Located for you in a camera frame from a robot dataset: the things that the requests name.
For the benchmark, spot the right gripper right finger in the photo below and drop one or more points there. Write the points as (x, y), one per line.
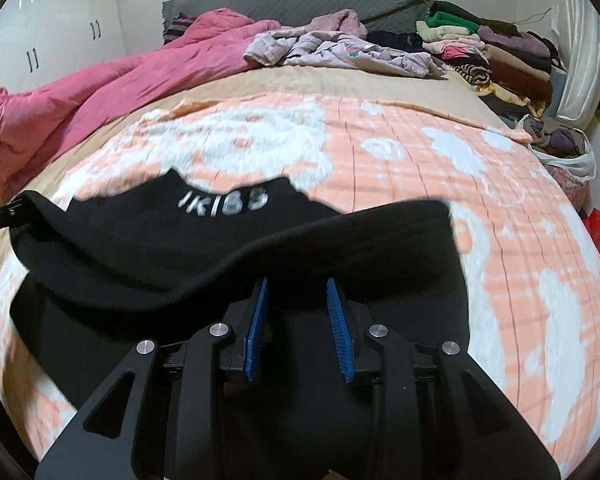
(350, 322)

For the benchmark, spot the pink quilt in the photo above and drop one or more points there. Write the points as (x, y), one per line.
(38, 126)

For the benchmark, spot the white curtain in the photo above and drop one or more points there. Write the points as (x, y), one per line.
(576, 27)

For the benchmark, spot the white bag with clothes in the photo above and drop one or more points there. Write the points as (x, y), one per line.
(560, 146)

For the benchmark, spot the striped pillow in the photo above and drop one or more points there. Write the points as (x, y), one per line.
(177, 27)

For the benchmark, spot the beige bed sheet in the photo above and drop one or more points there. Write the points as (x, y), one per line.
(280, 85)

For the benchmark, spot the white wardrobe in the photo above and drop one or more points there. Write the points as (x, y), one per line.
(44, 40)

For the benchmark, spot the black IKISS sweater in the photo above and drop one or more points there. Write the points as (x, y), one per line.
(167, 408)

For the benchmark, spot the orange white plush blanket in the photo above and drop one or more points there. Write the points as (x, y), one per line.
(532, 269)

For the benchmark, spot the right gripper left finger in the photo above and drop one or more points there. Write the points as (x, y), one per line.
(246, 319)

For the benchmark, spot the lilac crumpled clothes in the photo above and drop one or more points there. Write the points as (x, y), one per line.
(329, 47)

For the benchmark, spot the stack of folded clothes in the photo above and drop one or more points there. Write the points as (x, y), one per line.
(515, 73)

